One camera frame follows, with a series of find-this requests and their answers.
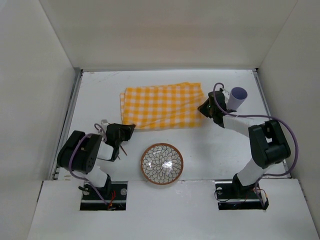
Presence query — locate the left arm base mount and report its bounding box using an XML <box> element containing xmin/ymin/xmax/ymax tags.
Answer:
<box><xmin>78</xmin><ymin>181</ymin><xmax>128</xmax><ymax>211</ymax></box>

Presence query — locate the left aluminium rail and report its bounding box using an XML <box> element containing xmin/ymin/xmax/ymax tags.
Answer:
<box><xmin>47</xmin><ymin>67</ymin><xmax>83</xmax><ymax>180</ymax></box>

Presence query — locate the aluminium rail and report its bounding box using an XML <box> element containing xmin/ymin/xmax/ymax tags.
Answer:
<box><xmin>252</xmin><ymin>68</ymin><xmax>292</xmax><ymax>179</ymax></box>
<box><xmin>47</xmin><ymin>67</ymin><xmax>83</xmax><ymax>180</ymax></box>

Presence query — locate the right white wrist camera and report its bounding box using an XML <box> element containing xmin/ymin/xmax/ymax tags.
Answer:
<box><xmin>222</xmin><ymin>88</ymin><xmax>230</xmax><ymax>99</ymax></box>

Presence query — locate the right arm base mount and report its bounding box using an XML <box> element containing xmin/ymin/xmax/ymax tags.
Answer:
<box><xmin>214</xmin><ymin>180</ymin><xmax>269</xmax><ymax>211</ymax></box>

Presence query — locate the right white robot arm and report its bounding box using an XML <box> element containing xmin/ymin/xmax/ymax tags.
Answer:
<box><xmin>197</xmin><ymin>90</ymin><xmax>291</xmax><ymax>198</ymax></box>

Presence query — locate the right aluminium rail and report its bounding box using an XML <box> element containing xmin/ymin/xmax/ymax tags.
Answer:
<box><xmin>252</xmin><ymin>68</ymin><xmax>292</xmax><ymax>179</ymax></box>

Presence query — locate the yellow white checkered cloth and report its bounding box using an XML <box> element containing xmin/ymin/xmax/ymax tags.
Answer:
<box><xmin>120</xmin><ymin>82</ymin><xmax>205</xmax><ymax>130</ymax></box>

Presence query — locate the floral patterned ceramic bowl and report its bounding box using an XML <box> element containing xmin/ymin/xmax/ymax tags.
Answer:
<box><xmin>140</xmin><ymin>143</ymin><xmax>184</xmax><ymax>186</ymax></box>

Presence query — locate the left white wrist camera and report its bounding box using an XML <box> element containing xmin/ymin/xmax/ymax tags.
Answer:
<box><xmin>100</xmin><ymin>119</ymin><xmax>110</xmax><ymax>128</ymax></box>

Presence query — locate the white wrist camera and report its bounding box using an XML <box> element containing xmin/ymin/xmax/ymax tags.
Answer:
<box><xmin>100</xmin><ymin>119</ymin><xmax>110</xmax><ymax>128</ymax></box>
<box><xmin>222</xmin><ymin>88</ymin><xmax>230</xmax><ymax>99</ymax></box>

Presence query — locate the lilac plastic cup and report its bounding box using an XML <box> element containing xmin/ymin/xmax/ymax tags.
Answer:
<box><xmin>226</xmin><ymin>87</ymin><xmax>248</xmax><ymax>111</ymax></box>

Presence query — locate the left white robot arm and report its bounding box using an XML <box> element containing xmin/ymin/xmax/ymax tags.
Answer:
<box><xmin>57</xmin><ymin>120</ymin><xmax>136</xmax><ymax>201</ymax></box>

